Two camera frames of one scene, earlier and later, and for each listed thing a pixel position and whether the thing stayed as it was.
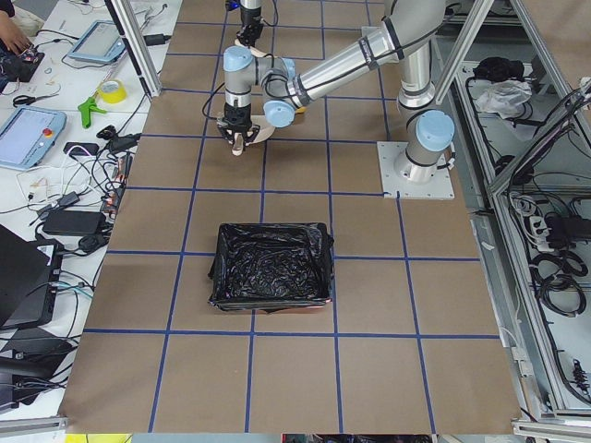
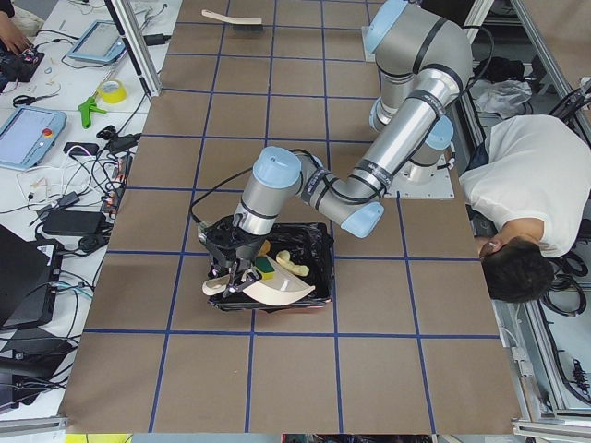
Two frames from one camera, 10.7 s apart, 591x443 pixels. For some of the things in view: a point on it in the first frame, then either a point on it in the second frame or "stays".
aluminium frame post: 130,36 stays
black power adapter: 74,222 stays
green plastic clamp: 86,108 stays
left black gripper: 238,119 -> 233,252
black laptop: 29,276 stays
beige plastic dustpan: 264,132 -> 282,287
